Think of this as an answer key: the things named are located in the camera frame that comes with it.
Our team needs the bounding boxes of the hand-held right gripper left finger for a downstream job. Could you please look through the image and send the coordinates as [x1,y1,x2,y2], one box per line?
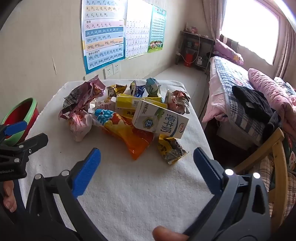
[25,148,105,241]

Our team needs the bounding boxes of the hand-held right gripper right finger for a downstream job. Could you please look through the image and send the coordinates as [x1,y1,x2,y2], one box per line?
[183,147,272,237]

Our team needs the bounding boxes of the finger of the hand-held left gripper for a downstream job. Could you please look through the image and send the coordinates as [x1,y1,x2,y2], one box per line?
[0,120,28,146]
[0,133,49,163]

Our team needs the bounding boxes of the red basin with green rim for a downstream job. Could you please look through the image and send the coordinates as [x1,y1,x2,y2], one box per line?
[0,97,40,146]

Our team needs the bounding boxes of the yellow and black wrapper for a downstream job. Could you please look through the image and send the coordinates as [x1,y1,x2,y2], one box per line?
[157,136,188,165]

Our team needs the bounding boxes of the pink and white wrapper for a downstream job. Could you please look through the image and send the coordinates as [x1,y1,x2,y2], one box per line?
[68,111,96,142]

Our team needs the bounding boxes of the orange snack bag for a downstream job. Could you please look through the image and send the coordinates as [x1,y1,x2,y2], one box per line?
[94,108,155,161]

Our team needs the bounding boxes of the white milk carton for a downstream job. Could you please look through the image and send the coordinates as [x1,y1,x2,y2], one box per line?
[131,100,189,139]

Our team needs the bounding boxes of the maroon snack wrapper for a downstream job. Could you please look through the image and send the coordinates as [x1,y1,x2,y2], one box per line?
[58,75,107,121]

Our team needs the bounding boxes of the small white pink carton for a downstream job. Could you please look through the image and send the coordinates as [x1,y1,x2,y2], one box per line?
[91,97,117,112]

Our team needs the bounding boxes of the brown and white wrapper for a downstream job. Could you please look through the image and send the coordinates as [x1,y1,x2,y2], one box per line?
[164,89,191,115]

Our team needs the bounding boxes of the yellow white wrapper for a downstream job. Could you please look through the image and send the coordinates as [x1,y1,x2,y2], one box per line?
[115,94,168,120]

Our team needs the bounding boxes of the blue and white wrapper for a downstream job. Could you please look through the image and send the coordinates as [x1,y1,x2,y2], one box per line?
[129,80,147,98]

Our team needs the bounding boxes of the person's left hand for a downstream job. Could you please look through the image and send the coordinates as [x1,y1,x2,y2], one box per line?
[0,179,18,213]

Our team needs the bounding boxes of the person's right hand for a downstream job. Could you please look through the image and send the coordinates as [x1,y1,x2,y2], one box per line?
[153,226,190,241]

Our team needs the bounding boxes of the pink bed sheet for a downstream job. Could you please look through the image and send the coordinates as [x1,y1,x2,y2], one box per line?
[202,58,232,123]

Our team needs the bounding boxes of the wooden chair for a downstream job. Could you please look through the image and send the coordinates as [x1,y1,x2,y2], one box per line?
[233,127,289,234]

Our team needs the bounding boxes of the black clothes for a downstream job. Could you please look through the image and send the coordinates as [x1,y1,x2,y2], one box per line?
[232,85,275,118]

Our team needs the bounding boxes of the checked chair cushion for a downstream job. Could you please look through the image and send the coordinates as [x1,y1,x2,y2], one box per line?
[259,139,296,218]

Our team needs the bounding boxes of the pink blanket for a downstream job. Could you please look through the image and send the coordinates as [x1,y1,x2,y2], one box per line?
[247,68,296,139]

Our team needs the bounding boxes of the red bag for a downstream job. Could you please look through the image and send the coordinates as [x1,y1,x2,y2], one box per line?
[184,53,195,67]

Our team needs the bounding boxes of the pink flowered pillow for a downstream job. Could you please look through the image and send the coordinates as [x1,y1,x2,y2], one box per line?
[213,38,244,65]

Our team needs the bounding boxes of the dark metal shelf rack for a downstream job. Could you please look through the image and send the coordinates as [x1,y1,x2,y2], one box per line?
[175,30,216,75]

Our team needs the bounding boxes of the pink patterned curtain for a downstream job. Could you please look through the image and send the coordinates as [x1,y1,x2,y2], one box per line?
[274,14,296,81]
[202,0,228,47]

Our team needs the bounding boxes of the bright window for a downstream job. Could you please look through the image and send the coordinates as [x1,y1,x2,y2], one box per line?
[220,0,281,65]

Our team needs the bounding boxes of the blue letter wall poster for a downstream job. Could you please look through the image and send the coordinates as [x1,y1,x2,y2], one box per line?
[81,0,128,75]

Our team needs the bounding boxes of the white chart wall poster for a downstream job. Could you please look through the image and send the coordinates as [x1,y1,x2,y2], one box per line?
[125,0,154,61]

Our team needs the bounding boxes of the green chart wall poster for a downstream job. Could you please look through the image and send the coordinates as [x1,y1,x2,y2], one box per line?
[147,5,167,54]

